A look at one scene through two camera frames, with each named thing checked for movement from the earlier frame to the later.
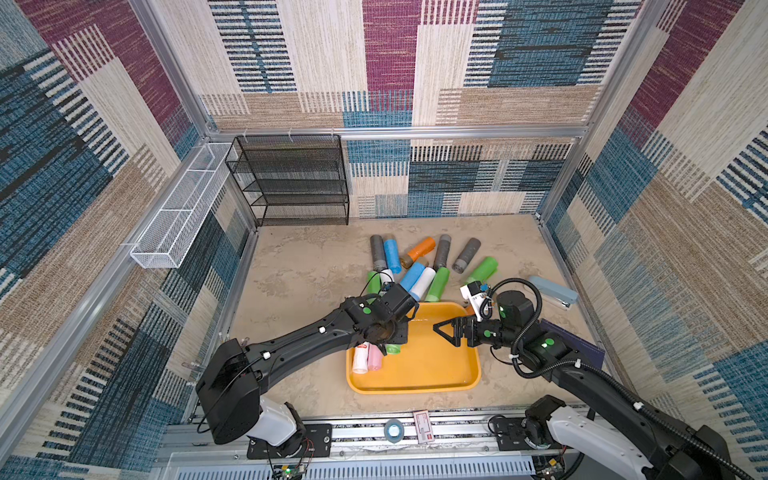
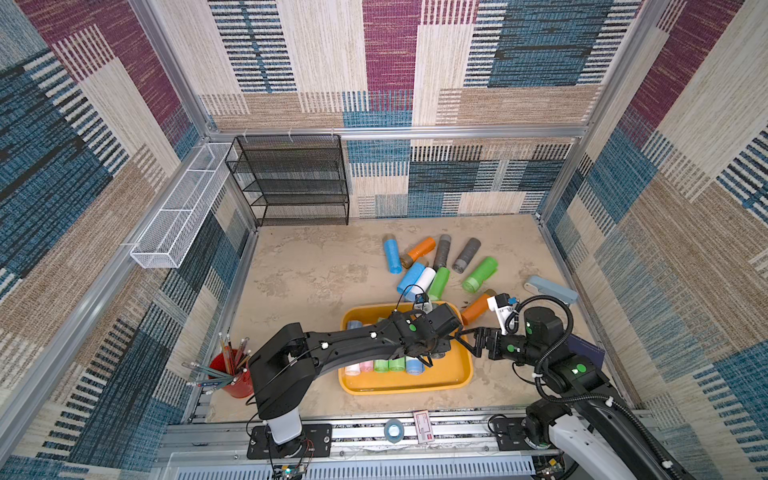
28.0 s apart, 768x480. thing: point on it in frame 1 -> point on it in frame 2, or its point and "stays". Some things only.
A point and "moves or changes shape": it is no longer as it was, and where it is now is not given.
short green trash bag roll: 374,286 -> 397,365
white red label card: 424,431 stays
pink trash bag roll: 374,357 moves or changes shape
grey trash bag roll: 442,251 stays
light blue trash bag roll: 410,278 stays
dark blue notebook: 590,351 stays
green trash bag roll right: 484,271 stays
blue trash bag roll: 393,256 stays
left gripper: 404,333 -> 446,347
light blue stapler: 566,295 stays
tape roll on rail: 398,437 stays
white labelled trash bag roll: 387,276 -> 414,366
